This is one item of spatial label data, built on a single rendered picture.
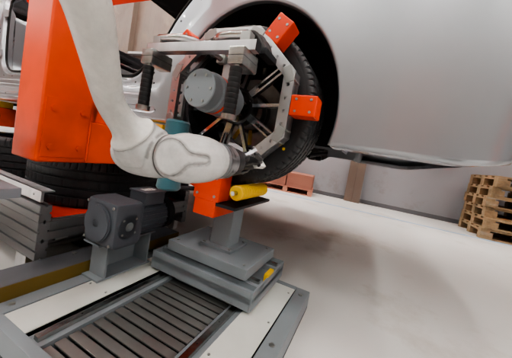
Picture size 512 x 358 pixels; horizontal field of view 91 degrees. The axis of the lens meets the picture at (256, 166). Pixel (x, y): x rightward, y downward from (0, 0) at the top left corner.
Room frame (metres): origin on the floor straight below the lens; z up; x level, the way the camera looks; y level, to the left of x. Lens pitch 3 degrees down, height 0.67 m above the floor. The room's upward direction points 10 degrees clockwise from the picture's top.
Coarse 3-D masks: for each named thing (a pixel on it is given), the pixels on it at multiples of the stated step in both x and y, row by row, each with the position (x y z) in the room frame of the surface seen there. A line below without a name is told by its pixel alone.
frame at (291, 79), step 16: (208, 32) 1.01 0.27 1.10; (272, 48) 0.89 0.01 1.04; (192, 64) 1.09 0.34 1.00; (288, 64) 0.86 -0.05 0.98; (176, 80) 1.06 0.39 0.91; (288, 80) 0.85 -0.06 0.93; (176, 96) 1.06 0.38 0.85; (288, 96) 0.85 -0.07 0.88; (176, 112) 1.07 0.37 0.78; (288, 112) 0.85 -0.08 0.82; (288, 128) 0.89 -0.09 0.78; (272, 144) 0.87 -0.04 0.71
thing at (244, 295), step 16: (160, 256) 1.06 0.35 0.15; (176, 256) 1.09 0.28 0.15; (176, 272) 1.02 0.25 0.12; (192, 272) 0.99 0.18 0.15; (208, 272) 1.01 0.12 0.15; (256, 272) 1.09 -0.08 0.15; (272, 272) 1.05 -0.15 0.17; (208, 288) 0.95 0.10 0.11; (224, 288) 0.92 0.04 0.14; (240, 288) 0.90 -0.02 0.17; (256, 288) 0.92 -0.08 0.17; (240, 304) 0.89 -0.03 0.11; (256, 304) 0.93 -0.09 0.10
